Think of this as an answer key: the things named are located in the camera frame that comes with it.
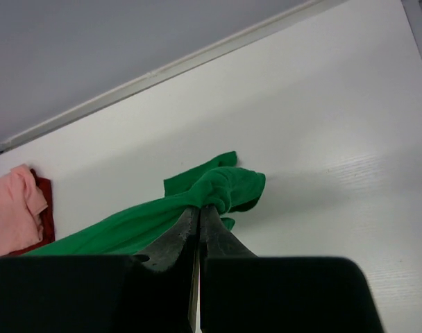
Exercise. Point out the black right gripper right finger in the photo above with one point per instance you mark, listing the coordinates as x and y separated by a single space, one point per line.
241 292

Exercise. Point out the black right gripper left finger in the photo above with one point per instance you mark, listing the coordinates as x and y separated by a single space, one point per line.
152 290

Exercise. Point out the green t shirt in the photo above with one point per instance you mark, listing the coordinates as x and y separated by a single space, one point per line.
219 182

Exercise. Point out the dark red t shirt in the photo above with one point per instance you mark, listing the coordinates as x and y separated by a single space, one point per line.
46 216

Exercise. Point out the pink t shirt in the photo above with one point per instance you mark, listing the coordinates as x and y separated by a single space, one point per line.
21 203

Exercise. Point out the aluminium table edge rail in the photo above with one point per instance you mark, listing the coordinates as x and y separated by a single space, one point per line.
315 61

